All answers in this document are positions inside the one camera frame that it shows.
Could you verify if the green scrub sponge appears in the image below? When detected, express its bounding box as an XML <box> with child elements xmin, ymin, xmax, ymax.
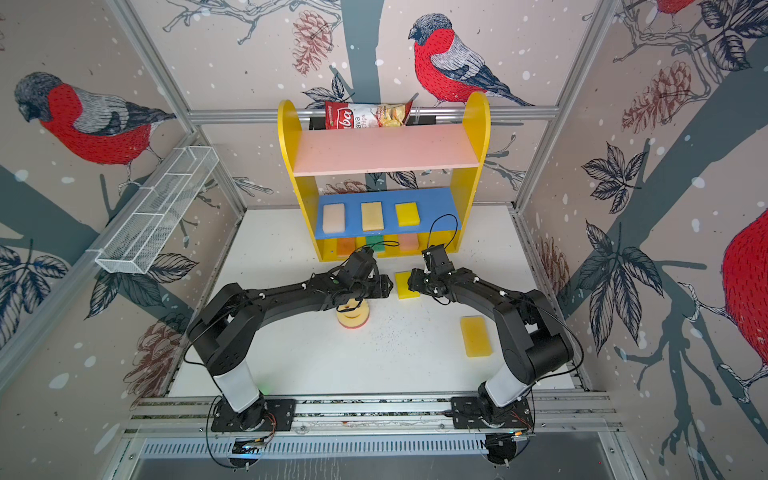
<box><xmin>366</xmin><ymin>236</ymin><xmax>386</xmax><ymax>252</ymax></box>

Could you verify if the red cassava chips bag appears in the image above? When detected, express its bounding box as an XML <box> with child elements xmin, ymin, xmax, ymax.
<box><xmin>324</xmin><ymin>101</ymin><xmax>412</xmax><ymax>130</ymax></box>

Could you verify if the light pink sponge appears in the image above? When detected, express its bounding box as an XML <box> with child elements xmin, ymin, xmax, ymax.
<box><xmin>322</xmin><ymin>203</ymin><xmax>346</xmax><ymax>235</ymax></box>

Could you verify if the yellow rectangular sponge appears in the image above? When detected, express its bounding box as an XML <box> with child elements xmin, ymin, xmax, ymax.
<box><xmin>460</xmin><ymin>316</ymin><xmax>493</xmax><ymax>358</ymax></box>

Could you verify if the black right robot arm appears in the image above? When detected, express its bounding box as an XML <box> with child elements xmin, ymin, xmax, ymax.
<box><xmin>408</xmin><ymin>245</ymin><xmax>574</xmax><ymax>424</ymax></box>

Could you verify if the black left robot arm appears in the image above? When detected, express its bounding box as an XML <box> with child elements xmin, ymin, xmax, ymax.
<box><xmin>187</xmin><ymin>247</ymin><xmax>394</xmax><ymax>414</ymax></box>

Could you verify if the yellow shelf with coloured boards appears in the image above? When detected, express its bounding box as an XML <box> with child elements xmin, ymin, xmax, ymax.
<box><xmin>277</xmin><ymin>93</ymin><xmax>491</xmax><ymax>262</ymax></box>

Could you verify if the pale yellow sponge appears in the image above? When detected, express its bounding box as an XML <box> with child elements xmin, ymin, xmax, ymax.
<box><xmin>361</xmin><ymin>202</ymin><xmax>384</xmax><ymax>232</ymax></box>

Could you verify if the orange scrub sponge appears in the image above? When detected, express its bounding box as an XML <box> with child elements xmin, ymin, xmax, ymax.
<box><xmin>336</xmin><ymin>238</ymin><xmax>357</xmax><ymax>258</ymax></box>

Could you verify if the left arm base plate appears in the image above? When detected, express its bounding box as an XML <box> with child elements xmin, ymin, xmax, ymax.
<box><xmin>210</xmin><ymin>398</ymin><xmax>297</xmax><ymax>433</ymax></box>

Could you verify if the small yellow square sponge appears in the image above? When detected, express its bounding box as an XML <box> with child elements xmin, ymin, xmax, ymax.
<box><xmin>395</xmin><ymin>202</ymin><xmax>421</xmax><ymax>228</ymax></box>

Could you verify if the white wire mesh basket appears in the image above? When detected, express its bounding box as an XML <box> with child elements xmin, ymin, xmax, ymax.
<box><xmin>95</xmin><ymin>146</ymin><xmax>219</xmax><ymax>274</ymax></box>

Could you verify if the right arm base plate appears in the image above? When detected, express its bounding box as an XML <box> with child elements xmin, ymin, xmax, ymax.
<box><xmin>448</xmin><ymin>396</ymin><xmax>534</xmax><ymax>430</ymax></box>

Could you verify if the bright yellow square sponge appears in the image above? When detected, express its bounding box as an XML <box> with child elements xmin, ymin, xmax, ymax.
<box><xmin>395</xmin><ymin>271</ymin><xmax>420</xmax><ymax>300</ymax></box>

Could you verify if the smiley face sponge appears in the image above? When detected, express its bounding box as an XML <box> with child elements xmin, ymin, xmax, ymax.
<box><xmin>336</xmin><ymin>299</ymin><xmax>370</xmax><ymax>329</ymax></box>

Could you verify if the salmon orange sponge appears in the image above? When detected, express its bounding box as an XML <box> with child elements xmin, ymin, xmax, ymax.
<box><xmin>398</xmin><ymin>233</ymin><xmax>419</xmax><ymax>252</ymax></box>

